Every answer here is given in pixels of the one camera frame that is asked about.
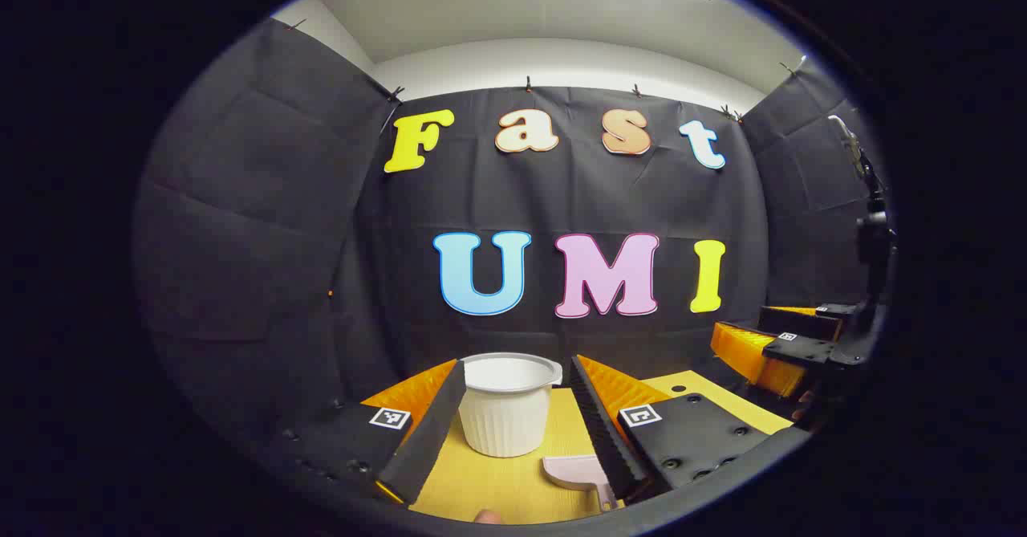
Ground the white ribbed garbage bin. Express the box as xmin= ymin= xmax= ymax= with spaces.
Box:
xmin=457 ymin=352 xmax=564 ymax=459

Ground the yellow wooden desktop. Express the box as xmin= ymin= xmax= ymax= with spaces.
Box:
xmin=409 ymin=370 xmax=795 ymax=523

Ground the pink plastic dustpan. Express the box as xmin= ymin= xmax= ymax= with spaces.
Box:
xmin=542 ymin=454 xmax=619 ymax=514

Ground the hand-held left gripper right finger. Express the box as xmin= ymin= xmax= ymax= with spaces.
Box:
xmin=568 ymin=354 xmax=775 ymax=506

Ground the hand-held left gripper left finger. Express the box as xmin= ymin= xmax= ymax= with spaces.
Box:
xmin=273 ymin=359 xmax=468 ymax=507

